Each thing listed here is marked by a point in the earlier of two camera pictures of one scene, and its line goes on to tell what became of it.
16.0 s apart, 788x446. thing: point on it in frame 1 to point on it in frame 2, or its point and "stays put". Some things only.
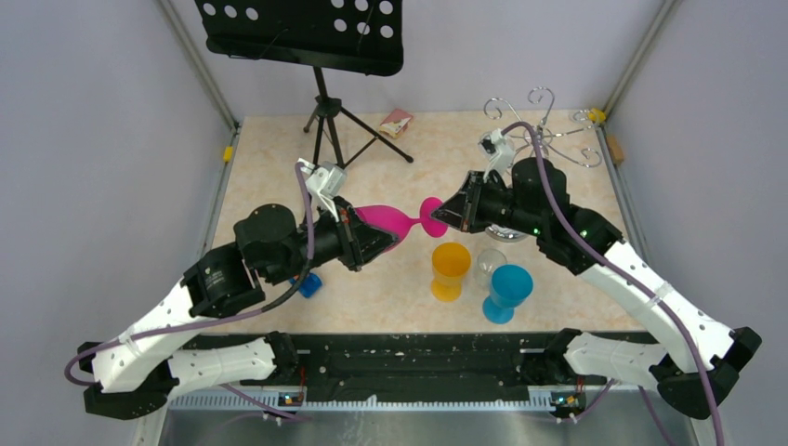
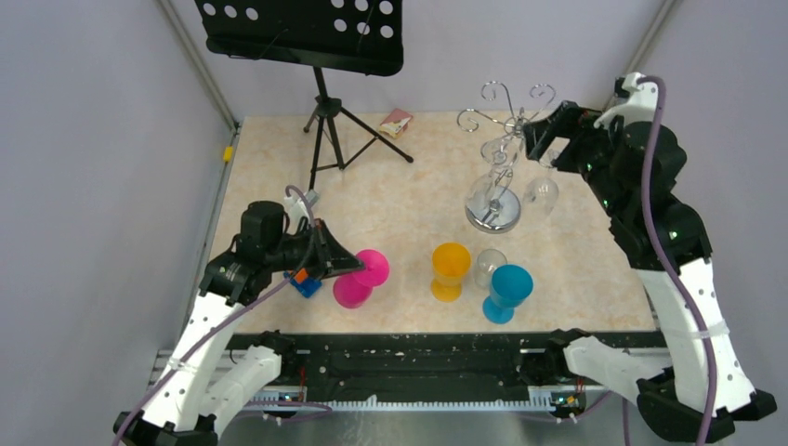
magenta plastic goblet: x=398 y=223 to x=354 y=290
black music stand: x=355 y=35 stays put
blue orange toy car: x=309 y=285 stays put
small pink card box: x=395 y=123 stays put
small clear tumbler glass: x=488 y=260 stays put
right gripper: x=463 y=210 to x=565 y=119
